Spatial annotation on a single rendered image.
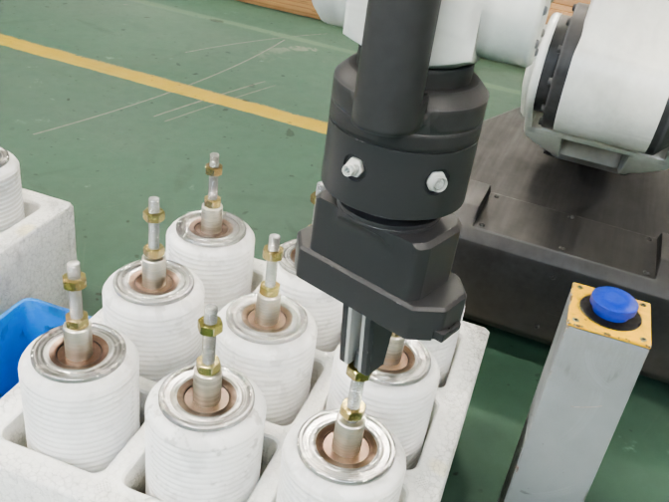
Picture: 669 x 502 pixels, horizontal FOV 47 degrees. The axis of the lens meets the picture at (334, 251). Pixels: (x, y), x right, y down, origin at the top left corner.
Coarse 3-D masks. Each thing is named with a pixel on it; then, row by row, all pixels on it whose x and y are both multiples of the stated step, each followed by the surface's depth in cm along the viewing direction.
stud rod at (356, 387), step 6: (354, 360) 53; (354, 366) 54; (354, 384) 54; (360, 384) 54; (354, 390) 54; (360, 390) 55; (348, 396) 55; (354, 396) 55; (360, 396) 55; (348, 402) 55; (354, 402) 55; (360, 402) 56; (354, 408) 55
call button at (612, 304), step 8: (600, 288) 67; (608, 288) 67; (616, 288) 67; (592, 296) 66; (600, 296) 66; (608, 296) 66; (616, 296) 66; (624, 296) 66; (592, 304) 66; (600, 304) 65; (608, 304) 65; (616, 304) 65; (624, 304) 65; (632, 304) 65; (600, 312) 65; (608, 312) 65; (616, 312) 64; (624, 312) 64; (632, 312) 65; (608, 320) 65; (616, 320) 65; (624, 320) 66
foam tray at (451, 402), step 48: (480, 336) 84; (144, 384) 71; (0, 432) 64; (144, 432) 66; (432, 432) 71; (0, 480) 62; (48, 480) 61; (96, 480) 61; (144, 480) 67; (432, 480) 66
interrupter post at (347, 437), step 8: (336, 416) 57; (336, 424) 56; (344, 424) 56; (352, 424) 56; (360, 424) 56; (336, 432) 57; (344, 432) 56; (352, 432) 56; (360, 432) 56; (336, 440) 57; (344, 440) 56; (352, 440) 56; (360, 440) 57; (336, 448) 57; (344, 448) 57; (352, 448) 57; (344, 456) 57; (352, 456) 57
